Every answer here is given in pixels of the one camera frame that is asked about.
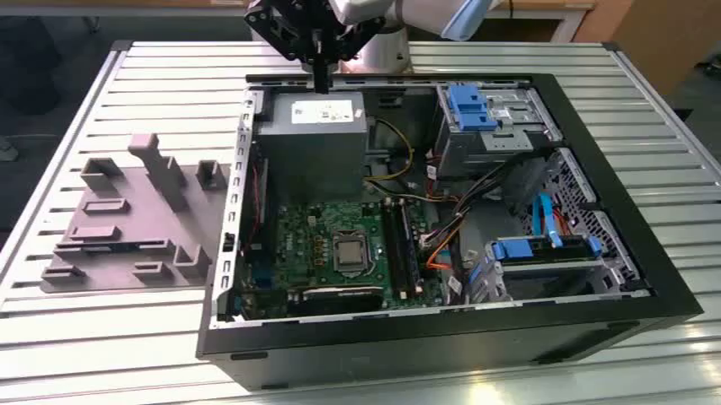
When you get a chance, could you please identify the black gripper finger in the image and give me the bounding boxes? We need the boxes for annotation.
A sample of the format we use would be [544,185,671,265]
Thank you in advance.
[245,3,324,94]
[322,23,386,94]

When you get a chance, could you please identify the black RAM slot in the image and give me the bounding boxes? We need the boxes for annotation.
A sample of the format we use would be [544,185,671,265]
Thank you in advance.
[381,197,408,299]

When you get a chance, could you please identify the blue optical bay carrier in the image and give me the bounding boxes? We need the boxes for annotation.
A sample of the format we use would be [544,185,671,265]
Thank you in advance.
[448,84,501,132]

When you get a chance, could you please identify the grey power supply unit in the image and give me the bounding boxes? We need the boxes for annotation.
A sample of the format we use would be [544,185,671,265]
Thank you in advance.
[254,91,372,204]

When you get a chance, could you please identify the metal drive cage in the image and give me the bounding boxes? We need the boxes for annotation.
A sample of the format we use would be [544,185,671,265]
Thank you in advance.
[433,83,567,181]

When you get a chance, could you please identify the green motherboard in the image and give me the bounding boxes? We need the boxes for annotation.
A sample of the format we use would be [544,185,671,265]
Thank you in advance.
[240,197,451,318]

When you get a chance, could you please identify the metal CPU socket cover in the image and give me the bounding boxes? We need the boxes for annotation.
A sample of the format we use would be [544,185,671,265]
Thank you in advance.
[332,230,372,276]

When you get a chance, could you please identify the brown wooden cabinet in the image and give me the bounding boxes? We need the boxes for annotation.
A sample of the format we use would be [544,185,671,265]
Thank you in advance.
[572,0,721,100]

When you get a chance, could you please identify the hard disk in blue carrier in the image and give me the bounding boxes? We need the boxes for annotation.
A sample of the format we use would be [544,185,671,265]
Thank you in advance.
[491,235,603,267]

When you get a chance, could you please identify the black graphics card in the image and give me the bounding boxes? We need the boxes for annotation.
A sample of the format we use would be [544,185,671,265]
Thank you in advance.
[286,285,384,316]

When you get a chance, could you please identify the grey parts rack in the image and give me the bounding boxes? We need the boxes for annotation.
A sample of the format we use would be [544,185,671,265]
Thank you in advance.
[41,132,233,294]

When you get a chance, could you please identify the metal disk bay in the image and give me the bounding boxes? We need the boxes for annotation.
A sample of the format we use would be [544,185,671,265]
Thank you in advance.
[483,235,655,303]

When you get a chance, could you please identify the black PC case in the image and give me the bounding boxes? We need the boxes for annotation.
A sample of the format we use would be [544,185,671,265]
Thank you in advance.
[194,72,706,392]

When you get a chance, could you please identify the yellow and black power wires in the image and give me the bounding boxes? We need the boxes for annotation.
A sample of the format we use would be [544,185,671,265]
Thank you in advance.
[364,118,416,185]

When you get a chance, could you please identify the wooden desk with white frame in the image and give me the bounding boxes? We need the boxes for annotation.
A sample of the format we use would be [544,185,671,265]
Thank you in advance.
[0,0,599,43]

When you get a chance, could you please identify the blue flat data wire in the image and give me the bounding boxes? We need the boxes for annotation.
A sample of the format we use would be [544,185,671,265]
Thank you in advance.
[531,192,567,249]

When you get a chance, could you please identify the orange wire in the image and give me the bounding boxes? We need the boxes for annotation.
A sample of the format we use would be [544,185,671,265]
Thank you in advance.
[422,246,453,272]

